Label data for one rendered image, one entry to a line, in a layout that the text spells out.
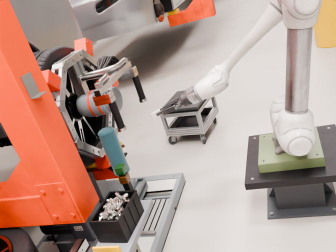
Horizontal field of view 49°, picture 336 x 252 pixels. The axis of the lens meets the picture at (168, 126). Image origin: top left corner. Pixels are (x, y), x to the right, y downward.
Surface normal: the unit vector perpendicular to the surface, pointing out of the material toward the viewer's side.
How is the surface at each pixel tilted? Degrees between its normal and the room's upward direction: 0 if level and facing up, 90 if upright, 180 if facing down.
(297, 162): 90
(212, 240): 0
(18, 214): 90
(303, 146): 96
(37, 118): 90
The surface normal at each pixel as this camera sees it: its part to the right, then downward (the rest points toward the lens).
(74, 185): 0.93, -0.15
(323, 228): -0.29, -0.87
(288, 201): -0.23, 0.47
